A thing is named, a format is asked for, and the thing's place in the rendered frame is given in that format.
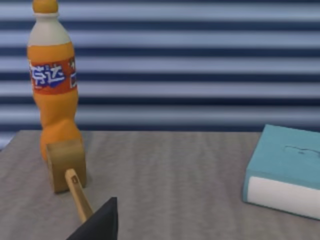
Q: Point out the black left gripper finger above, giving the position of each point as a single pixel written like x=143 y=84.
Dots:
x=101 y=222

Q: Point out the wooden mallet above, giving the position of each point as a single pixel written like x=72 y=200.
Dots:
x=65 y=165

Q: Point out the orange soda bottle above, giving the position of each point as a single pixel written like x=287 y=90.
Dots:
x=51 y=105

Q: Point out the teal hardcover book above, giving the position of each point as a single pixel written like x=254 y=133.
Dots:
x=282 y=160

